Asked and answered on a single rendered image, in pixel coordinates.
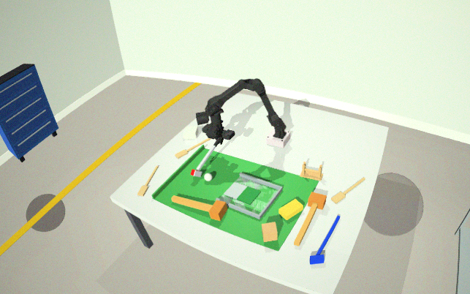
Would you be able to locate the orange putter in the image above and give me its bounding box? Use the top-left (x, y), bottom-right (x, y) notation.
top-left (294, 192), bottom-right (327, 246)
top-left (171, 195), bottom-right (227, 221)

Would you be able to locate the yellow rectangular block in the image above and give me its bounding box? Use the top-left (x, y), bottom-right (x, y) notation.
top-left (278, 199), bottom-right (303, 220)

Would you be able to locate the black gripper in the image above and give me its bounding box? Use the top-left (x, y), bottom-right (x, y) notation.
top-left (202, 120), bottom-right (235, 144)

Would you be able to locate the green mat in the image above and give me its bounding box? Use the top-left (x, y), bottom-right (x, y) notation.
top-left (154, 148), bottom-right (319, 251)

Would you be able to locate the tan cube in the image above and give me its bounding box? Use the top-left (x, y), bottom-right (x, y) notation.
top-left (262, 222), bottom-right (278, 242)

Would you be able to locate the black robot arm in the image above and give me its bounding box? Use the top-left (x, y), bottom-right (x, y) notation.
top-left (196, 78), bottom-right (287, 139)

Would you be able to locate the blue putter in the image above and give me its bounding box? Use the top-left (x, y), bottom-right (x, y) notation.
top-left (309, 216), bottom-right (340, 265)

